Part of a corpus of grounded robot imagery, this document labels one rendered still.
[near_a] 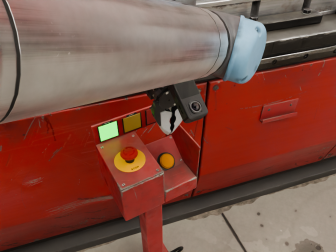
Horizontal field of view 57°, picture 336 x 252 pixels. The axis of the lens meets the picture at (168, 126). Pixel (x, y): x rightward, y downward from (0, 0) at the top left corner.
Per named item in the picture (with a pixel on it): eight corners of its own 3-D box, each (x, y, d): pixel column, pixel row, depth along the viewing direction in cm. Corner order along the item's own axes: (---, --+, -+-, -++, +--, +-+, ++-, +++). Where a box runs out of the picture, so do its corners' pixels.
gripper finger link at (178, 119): (170, 116, 75) (172, 86, 69) (183, 132, 72) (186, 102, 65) (159, 120, 74) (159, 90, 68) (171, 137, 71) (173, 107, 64)
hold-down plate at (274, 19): (242, 35, 98) (243, 26, 96) (234, 28, 102) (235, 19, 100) (321, 23, 105) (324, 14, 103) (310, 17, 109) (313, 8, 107)
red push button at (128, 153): (125, 170, 70) (124, 160, 67) (118, 159, 72) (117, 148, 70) (141, 164, 71) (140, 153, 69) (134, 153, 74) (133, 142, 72)
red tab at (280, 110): (262, 123, 116) (266, 109, 111) (259, 120, 117) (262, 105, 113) (296, 115, 120) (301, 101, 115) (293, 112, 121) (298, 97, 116)
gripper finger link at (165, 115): (159, 120, 74) (159, 90, 68) (171, 137, 71) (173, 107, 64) (147, 125, 73) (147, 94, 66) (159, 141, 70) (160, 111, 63)
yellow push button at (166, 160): (161, 171, 80) (163, 170, 78) (155, 158, 80) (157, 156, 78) (174, 166, 81) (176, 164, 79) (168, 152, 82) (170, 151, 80)
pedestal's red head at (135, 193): (125, 222, 73) (117, 172, 61) (101, 175, 83) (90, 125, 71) (196, 188, 80) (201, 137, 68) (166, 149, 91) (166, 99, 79)
